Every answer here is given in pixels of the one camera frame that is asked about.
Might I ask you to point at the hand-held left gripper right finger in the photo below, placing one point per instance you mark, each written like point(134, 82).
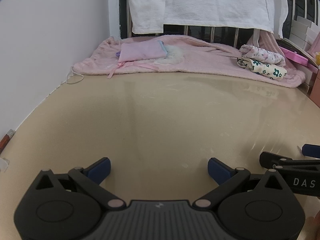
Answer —
point(218, 170)

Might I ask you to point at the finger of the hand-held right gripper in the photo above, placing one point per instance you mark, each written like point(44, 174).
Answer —
point(270, 158)
point(311, 151)

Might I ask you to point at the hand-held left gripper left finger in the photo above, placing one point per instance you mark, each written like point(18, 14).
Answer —
point(100, 170)

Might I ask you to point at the pink blue purple-trimmed garment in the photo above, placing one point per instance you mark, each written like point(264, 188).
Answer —
point(140, 51)

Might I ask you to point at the brown-pink box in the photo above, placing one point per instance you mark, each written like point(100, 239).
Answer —
point(316, 85)

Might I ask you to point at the cream green-flower folded garment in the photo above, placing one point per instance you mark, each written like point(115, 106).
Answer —
point(265, 70)

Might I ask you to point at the yellow plush toy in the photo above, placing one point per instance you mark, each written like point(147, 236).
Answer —
point(318, 58)

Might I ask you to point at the pink flat case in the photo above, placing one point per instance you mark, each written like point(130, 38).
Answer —
point(297, 56)

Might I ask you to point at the clear plastic cover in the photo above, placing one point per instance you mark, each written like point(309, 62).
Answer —
point(3, 163)

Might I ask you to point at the red brush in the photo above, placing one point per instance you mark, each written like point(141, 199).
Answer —
point(5, 141)

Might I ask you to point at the pink ribbon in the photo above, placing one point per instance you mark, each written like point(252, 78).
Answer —
point(120, 65)

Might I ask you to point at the dark flat item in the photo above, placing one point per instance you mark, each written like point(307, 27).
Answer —
point(292, 45)

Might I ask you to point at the pink blanket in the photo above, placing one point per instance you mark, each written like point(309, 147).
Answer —
point(200, 60)

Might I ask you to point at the pink ribbed cloth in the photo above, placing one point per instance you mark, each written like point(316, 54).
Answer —
point(268, 41)

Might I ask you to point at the stack of white boxes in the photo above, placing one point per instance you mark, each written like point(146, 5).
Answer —
point(300, 27)

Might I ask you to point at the metal railing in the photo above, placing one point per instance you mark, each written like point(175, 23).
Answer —
point(212, 33)

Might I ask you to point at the white hanging towel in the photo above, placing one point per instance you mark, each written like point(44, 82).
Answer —
point(200, 2)

